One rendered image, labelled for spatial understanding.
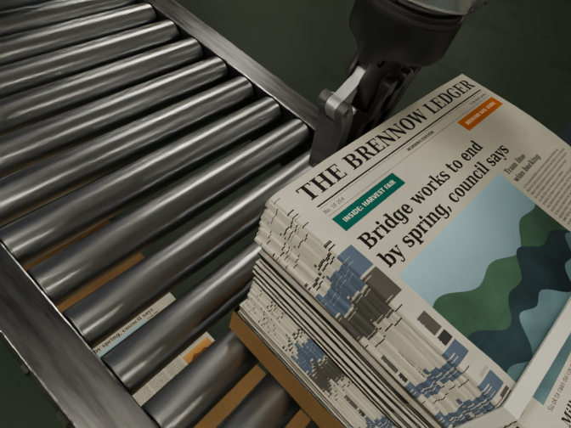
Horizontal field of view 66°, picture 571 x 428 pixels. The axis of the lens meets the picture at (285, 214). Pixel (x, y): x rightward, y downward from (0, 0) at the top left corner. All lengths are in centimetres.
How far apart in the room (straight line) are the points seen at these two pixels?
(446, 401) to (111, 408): 29
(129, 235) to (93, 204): 6
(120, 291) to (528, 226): 39
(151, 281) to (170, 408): 14
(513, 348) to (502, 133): 21
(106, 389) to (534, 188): 42
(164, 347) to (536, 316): 34
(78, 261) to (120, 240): 5
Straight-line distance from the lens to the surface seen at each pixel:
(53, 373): 48
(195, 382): 47
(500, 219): 37
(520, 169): 42
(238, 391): 131
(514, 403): 29
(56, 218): 57
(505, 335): 31
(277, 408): 47
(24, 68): 78
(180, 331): 49
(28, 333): 50
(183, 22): 91
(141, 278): 51
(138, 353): 48
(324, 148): 37
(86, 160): 63
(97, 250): 54
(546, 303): 34
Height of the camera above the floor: 125
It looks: 49 degrees down
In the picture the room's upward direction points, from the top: 21 degrees clockwise
